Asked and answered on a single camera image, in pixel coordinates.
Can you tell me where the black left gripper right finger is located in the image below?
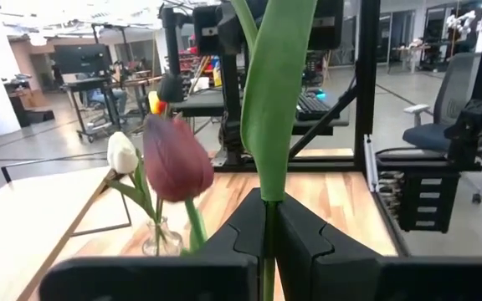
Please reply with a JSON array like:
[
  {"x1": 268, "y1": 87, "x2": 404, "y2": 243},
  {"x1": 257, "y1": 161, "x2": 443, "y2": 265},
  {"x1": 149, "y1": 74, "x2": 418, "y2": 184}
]
[{"x1": 274, "y1": 194, "x2": 482, "y2": 301}]

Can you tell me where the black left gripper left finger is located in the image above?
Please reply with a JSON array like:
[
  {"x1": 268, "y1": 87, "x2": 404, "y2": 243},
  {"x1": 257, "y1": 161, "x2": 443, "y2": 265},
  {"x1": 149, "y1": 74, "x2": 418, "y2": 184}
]
[{"x1": 39, "y1": 187, "x2": 267, "y2": 301}]

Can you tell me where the orange artificial tulip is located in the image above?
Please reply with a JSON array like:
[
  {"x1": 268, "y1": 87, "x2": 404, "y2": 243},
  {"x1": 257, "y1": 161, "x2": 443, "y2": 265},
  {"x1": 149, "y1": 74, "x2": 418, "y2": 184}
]
[{"x1": 147, "y1": 90, "x2": 170, "y2": 117}]

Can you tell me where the maroon artificial tulip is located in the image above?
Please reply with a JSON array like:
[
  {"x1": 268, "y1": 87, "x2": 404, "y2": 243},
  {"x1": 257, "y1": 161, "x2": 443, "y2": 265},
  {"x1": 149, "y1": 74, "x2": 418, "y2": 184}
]
[{"x1": 142, "y1": 0, "x2": 320, "y2": 301}]

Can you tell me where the white artificial tulip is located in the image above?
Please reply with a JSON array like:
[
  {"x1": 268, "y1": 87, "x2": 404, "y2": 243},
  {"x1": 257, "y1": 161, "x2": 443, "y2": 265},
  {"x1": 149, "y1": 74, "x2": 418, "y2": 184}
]
[{"x1": 105, "y1": 130, "x2": 165, "y2": 252}]

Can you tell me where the wooden shelf with black legs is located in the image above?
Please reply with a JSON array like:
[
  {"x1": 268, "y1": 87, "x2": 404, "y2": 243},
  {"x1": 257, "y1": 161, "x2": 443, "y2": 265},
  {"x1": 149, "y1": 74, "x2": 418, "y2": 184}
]
[{"x1": 0, "y1": 152, "x2": 134, "y2": 301}]

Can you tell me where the ribbed clear glass vase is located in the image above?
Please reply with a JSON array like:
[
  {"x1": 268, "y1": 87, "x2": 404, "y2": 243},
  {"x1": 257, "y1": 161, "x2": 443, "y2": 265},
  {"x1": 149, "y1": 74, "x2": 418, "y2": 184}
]
[{"x1": 141, "y1": 216, "x2": 185, "y2": 258}]

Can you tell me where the black pole on desk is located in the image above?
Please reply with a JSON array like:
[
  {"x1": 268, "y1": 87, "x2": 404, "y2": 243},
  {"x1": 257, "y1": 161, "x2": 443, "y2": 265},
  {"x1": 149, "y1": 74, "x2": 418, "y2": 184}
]
[{"x1": 158, "y1": 3, "x2": 185, "y2": 105}]

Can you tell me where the dark grey desk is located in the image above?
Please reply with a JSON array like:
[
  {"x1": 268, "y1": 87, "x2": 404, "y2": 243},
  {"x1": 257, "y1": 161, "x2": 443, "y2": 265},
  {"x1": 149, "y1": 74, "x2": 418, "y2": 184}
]
[{"x1": 169, "y1": 88, "x2": 351, "y2": 137}]

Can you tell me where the black box with white slots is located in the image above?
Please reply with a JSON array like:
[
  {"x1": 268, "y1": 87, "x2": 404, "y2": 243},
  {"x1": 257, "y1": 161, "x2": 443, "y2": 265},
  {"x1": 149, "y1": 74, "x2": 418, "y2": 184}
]
[{"x1": 374, "y1": 145, "x2": 482, "y2": 234}]

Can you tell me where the black background monitor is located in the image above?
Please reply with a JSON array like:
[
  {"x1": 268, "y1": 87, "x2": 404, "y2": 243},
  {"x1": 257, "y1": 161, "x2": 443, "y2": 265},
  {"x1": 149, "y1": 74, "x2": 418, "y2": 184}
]
[{"x1": 54, "y1": 43, "x2": 113, "y2": 75}]

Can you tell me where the backlit black keyboard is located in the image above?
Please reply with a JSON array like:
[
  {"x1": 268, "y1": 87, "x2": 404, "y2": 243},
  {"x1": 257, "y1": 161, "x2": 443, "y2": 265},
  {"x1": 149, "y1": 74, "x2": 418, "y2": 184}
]
[{"x1": 296, "y1": 91, "x2": 341, "y2": 122}]

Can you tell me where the black background cart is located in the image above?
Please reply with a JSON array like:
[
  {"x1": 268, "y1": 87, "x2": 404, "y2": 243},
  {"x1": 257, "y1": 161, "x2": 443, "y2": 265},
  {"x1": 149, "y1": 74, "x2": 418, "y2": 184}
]
[{"x1": 63, "y1": 74, "x2": 125, "y2": 144}]

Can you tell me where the grey office chair blue seat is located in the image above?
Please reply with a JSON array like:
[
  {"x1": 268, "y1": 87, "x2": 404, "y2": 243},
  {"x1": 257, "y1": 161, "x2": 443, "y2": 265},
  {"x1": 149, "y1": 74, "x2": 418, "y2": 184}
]
[{"x1": 403, "y1": 52, "x2": 482, "y2": 205}]

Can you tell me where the black aluminium table frame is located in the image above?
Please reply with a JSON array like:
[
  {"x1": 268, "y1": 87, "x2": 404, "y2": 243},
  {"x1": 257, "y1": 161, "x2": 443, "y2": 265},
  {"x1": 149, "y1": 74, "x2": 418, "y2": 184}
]
[{"x1": 213, "y1": 0, "x2": 412, "y2": 257}]

